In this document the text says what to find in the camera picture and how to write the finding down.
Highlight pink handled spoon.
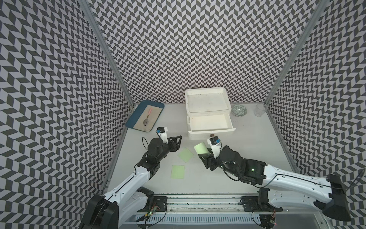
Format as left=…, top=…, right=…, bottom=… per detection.
left=143, top=107, right=153, bottom=127

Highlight green patterned small dish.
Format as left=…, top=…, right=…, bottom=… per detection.
left=232, top=104, right=248, bottom=117

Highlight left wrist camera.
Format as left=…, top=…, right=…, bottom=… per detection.
left=156, top=127, right=168, bottom=144

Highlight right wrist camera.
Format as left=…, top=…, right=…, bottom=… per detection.
left=207, top=136, right=222, bottom=158

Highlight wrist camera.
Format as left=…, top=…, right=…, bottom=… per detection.
left=156, top=127, right=168, bottom=144
left=207, top=136, right=222, bottom=158

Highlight beige tray liner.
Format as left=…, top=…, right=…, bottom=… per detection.
left=133, top=105, right=162, bottom=132

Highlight clear glass cup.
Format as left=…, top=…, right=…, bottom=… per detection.
left=254, top=103, right=267, bottom=117

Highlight blue tray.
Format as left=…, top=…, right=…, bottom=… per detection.
left=126, top=100, right=165, bottom=132

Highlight green sticky note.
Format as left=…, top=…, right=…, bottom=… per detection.
left=178, top=148, right=193, bottom=163
left=194, top=142, right=210, bottom=155
left=171, top=165, right=185, bottom=179

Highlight white drawer cabinet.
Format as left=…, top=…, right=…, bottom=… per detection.
left=185, top=87, right=232, bottom=117

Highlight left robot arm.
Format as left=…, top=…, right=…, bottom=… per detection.
left=79, top=135, right=182, bottom=229

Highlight white top drawer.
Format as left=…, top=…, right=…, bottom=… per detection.
left=187, top=114, right=236, bottom=140

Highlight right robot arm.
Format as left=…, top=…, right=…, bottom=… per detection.
left=196, top=146, right=351, bottom=222

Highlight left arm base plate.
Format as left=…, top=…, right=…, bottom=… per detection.
left=132, top=187, right=168, bottom=212

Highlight aluminium front rail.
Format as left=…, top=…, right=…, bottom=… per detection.
left=156, top=191, right=320, bottom=213

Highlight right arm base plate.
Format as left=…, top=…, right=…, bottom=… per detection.
left=240, top=188, right=283, bottom=212

